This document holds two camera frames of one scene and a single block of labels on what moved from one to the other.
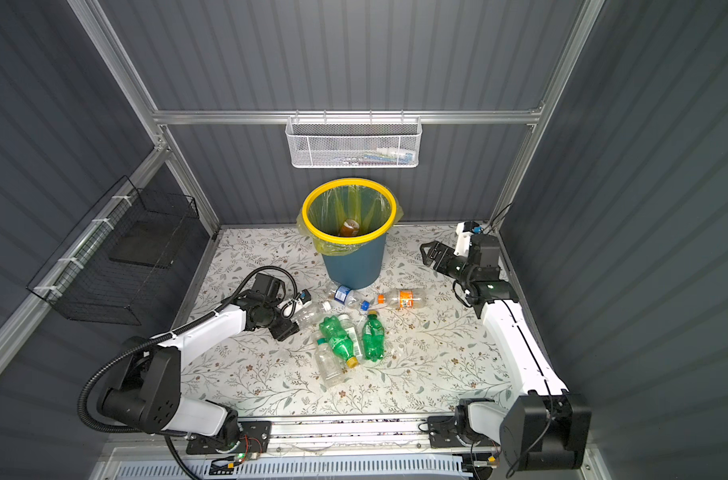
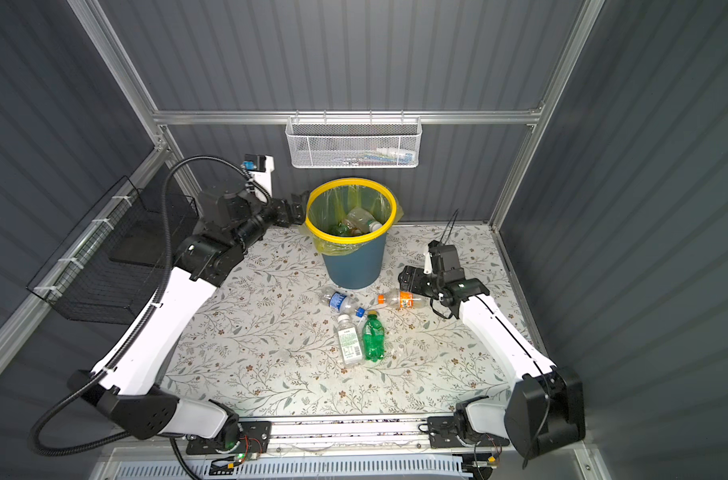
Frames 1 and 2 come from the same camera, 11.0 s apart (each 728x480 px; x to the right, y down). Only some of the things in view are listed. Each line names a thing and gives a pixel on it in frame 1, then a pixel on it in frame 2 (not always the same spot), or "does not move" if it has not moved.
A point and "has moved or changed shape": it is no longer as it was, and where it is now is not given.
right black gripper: x=448 y=255 -> x=416 y=281
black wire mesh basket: x=102 y=272 does not move
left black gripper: x=285 y=330 -> x=295 y=208
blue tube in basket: x=368 y=159 does not move
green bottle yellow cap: x=331 y=327 -> x=340 y=228
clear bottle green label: x=329 y=363 -> x=351 y=351
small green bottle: x=373 y=337 does not move
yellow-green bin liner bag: x=330 y=207 does not move
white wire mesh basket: x=353 y=142 does not move
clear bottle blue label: x=346 y=295 has moved or changed shape
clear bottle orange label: x=404 y=299 does not move
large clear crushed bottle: x=307 y=317 -> x=360 y=220
